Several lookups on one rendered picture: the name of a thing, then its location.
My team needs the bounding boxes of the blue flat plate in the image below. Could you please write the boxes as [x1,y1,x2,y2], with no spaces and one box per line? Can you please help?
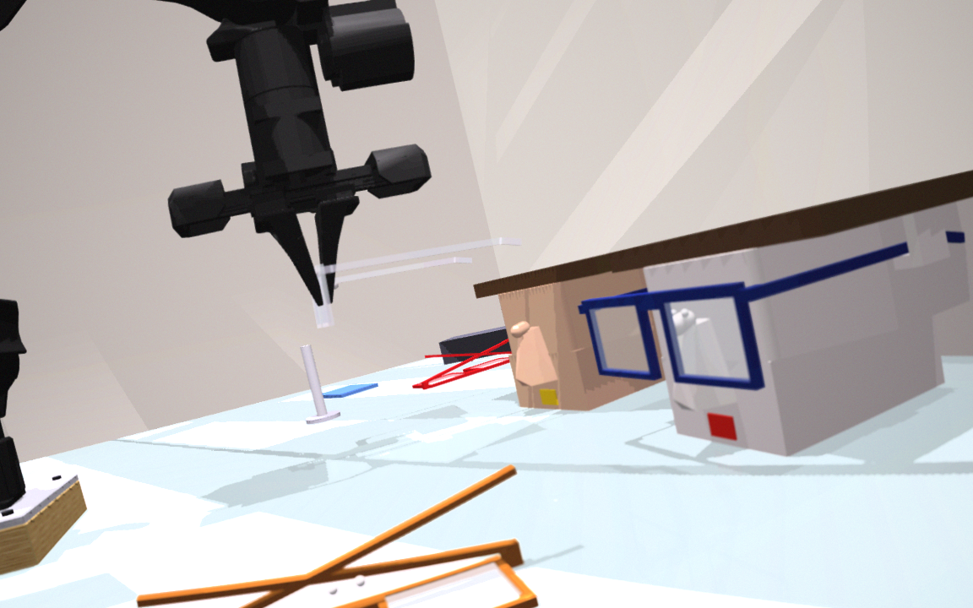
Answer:
[323,383,378,399]

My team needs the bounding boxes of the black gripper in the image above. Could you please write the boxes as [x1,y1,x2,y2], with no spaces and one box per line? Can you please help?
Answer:
[168,86,432,307]

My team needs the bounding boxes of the white blocky head with brown flat top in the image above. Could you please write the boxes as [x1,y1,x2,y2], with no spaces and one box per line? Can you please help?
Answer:
[608,170,973,458]

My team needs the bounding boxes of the tan blocky display head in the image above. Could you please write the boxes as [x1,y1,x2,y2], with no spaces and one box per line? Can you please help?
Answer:
[473,254,666,411]

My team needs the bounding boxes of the dark blue glasses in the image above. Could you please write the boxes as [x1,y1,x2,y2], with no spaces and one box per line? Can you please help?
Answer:
[579,242,909,391]

